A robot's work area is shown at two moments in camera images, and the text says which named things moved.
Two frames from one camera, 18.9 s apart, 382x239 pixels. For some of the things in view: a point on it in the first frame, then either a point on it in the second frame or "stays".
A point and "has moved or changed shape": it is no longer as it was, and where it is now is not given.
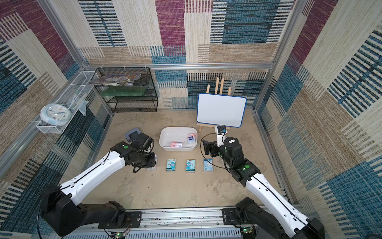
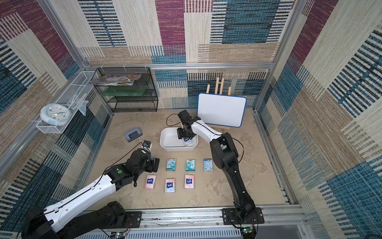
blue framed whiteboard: [221, 110] stays
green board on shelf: [125, 91] stays
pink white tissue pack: [177, 144] → [189, 181]
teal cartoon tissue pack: [190, 166] stays
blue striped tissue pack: [208, 166] stays
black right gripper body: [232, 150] → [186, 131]
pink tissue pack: [154, 167] has moved or changed shape
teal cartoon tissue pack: [170, 165] stays
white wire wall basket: [73, 97] stays
